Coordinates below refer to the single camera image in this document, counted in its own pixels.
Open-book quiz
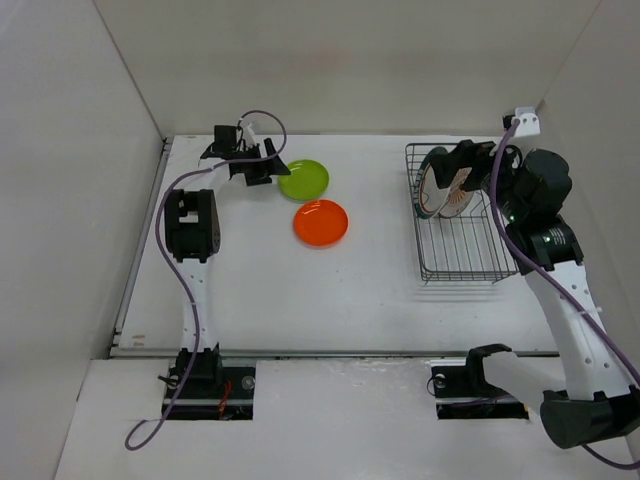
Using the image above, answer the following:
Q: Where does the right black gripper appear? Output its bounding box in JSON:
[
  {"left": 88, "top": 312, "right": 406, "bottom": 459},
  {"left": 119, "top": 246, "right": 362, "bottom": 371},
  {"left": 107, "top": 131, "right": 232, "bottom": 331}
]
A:
[{"left": 428, "top": 136, "right": 528, "bottom": 223}]

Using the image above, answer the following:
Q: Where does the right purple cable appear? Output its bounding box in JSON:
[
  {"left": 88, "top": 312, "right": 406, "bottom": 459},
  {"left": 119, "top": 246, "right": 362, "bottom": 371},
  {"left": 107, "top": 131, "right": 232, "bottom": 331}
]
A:
[{"left": 489, "top": 122, "right": 640, "bottom": 470}]

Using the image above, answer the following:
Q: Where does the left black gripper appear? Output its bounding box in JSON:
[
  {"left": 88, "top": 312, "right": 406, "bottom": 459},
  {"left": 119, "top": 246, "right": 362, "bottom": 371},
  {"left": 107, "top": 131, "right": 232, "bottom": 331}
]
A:
[{"left": 236, "top": 139, "right": 289, "bottom": 186}]

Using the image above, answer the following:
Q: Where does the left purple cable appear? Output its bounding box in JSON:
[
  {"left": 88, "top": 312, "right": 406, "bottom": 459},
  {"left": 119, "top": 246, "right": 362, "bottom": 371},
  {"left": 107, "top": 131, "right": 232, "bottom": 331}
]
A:
[{"left": 124, "top": 109, "right": 288, "bottom": 451}]

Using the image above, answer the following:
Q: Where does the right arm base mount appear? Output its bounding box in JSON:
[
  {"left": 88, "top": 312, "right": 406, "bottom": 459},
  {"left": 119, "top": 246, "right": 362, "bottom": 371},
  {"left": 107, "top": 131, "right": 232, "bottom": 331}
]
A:
[{"left": 427, "top": 363, "right": 529, "bottom": 420}]

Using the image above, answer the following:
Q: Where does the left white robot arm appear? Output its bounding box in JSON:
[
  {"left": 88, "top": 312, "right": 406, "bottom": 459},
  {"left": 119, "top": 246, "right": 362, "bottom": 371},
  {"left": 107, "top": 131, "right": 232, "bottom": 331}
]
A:
[{"left": 154, "top": 123, "right": 290, "bottom": 399}]

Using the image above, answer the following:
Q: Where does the black wire dish rack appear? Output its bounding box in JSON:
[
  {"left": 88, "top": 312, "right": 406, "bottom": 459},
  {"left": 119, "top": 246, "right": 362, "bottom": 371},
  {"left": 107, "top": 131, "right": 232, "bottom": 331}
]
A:
[{"left": 405, "top": 142, "right": 517, "bottom": 283}]

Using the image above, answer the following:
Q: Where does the lime green plate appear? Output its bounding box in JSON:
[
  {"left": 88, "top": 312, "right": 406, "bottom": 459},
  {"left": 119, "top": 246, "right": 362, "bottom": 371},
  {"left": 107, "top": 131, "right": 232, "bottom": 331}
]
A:
[{"left": 278, "top": 159, "right": 330, "bottom": 202}]

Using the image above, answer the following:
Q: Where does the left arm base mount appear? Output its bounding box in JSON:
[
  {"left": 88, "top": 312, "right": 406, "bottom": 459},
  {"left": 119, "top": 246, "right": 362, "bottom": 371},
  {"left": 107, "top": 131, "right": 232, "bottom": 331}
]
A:
[{"left": 168, "top": 366, "right": 256, "bottom": 421}]

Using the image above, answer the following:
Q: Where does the orange sunburst patterned plate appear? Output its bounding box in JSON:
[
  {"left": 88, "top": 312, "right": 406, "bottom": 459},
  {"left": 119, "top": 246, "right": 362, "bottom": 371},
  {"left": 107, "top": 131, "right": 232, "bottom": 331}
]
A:
[{"left": 439, "top": 168, "right": 474, "bottom": 218}]

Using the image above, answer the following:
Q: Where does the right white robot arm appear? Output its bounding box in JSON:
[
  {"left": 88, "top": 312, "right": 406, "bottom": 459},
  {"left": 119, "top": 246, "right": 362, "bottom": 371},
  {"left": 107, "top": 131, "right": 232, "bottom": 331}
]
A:
[{"left": 414, "top": 140, "right": 639, "bottom": 449}]

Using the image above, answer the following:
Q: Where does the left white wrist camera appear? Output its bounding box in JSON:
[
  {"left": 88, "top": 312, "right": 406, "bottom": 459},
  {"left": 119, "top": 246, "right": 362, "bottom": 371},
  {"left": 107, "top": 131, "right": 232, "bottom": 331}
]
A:
[{"left": 239, "top": 120, "right": 259, "bottom": 148}]

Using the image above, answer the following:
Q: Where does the green rimmed white plate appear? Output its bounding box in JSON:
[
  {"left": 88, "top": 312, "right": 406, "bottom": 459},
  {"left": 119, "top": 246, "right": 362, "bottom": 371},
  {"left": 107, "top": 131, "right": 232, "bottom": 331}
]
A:
[{"left": 412, "top": 146, "right": 451, "bottom": 219}]

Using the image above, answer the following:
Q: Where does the purple cable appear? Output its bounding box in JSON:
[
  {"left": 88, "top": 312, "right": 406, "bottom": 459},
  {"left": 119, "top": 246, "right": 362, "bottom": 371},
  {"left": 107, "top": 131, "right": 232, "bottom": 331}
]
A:
[
  {"left": 124, "top": 109, "right": 288, "bottom": 451},
  {"left": 489, "top": 122, "right": 640, "bottom": 470}
]

